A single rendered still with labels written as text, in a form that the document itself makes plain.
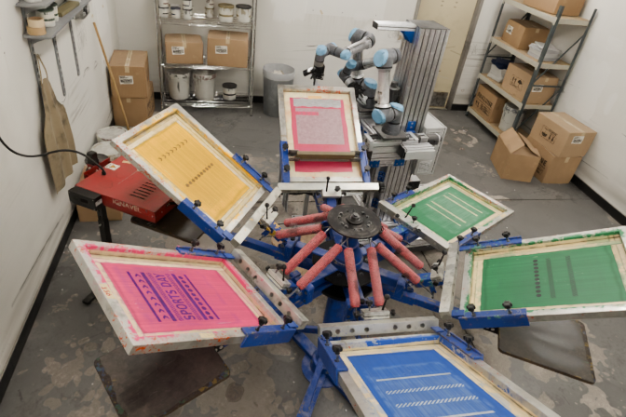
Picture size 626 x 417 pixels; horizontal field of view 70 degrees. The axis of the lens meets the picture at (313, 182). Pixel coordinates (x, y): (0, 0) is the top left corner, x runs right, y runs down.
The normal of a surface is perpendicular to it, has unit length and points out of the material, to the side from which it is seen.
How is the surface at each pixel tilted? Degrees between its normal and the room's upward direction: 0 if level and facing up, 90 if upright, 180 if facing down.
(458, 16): 90
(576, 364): 0
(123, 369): 0
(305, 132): 32
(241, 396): 0
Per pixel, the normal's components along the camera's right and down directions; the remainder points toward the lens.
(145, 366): 0.11, -0.84
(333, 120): 0.19, -0.41
